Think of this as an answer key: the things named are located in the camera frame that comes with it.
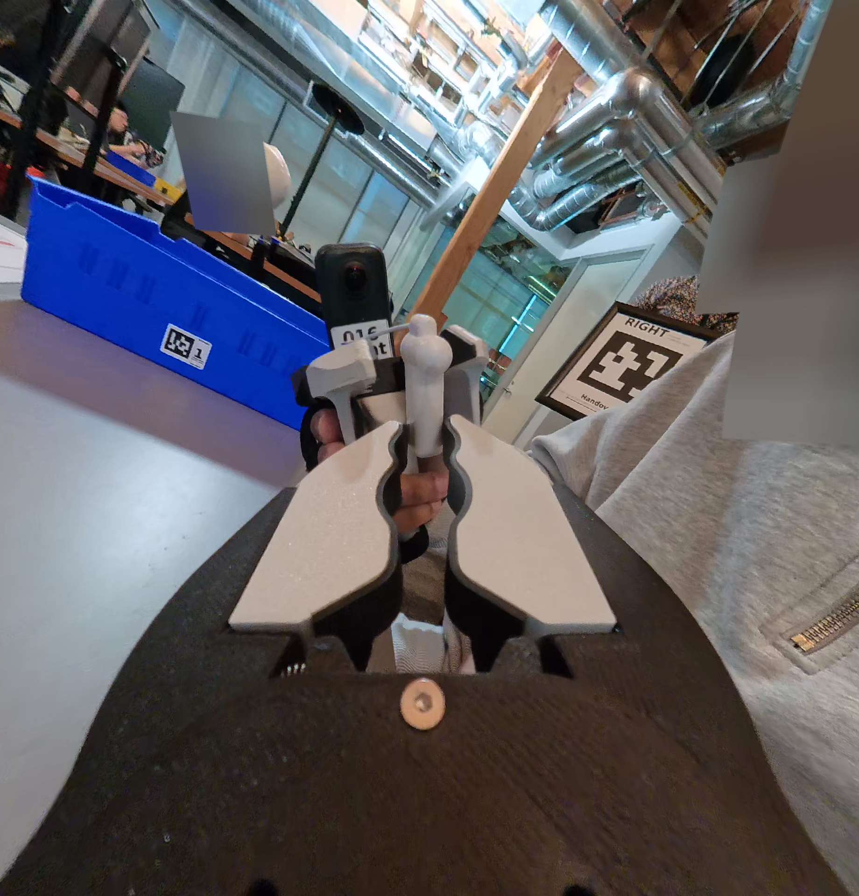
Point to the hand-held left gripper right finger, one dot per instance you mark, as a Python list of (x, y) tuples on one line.
[(527, 546)]

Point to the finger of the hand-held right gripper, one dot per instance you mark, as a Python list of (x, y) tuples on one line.
[(345, 371), (466, 378)]

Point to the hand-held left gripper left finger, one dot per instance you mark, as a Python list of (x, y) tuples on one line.
[(324, 546)]

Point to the person's right forearm grey sleeve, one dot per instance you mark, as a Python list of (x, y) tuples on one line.
[(611, 434)]

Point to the person's right hand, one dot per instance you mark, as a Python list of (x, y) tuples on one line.
[(422, 500)]

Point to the wooden table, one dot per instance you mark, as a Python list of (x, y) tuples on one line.
[(275, 270)]

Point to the white round object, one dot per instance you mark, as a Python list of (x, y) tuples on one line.
[(279, 182)]

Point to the framed marker sign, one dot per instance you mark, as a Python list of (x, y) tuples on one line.
[(632, 364)]

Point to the wooden beam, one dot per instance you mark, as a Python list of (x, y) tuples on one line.
[(499, 189)]

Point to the black floor lamp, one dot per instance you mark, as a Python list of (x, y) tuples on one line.
[(338, 105)]

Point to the person's grey sweatshirt torso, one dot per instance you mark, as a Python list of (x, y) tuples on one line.
[(751, 560)]

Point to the blue plastic bin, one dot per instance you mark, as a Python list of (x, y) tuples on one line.
[(121, 280)]

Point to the small blue bin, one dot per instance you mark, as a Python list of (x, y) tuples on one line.
[(132, 169)]

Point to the silver ventilation ductwork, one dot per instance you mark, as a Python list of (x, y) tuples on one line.
[(611, 112)]

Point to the long wooden workbench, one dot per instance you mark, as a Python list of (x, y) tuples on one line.
[(65, 145)]

